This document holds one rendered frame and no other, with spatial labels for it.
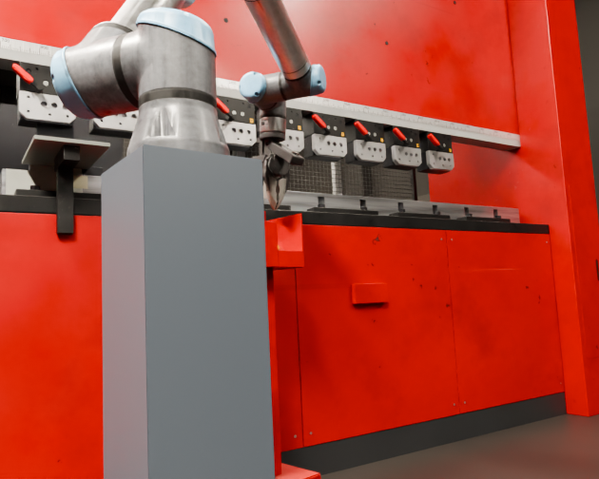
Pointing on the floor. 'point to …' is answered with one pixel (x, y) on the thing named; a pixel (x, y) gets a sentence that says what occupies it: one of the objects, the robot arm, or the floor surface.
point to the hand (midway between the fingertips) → (276, 204)
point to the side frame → (550, 190)
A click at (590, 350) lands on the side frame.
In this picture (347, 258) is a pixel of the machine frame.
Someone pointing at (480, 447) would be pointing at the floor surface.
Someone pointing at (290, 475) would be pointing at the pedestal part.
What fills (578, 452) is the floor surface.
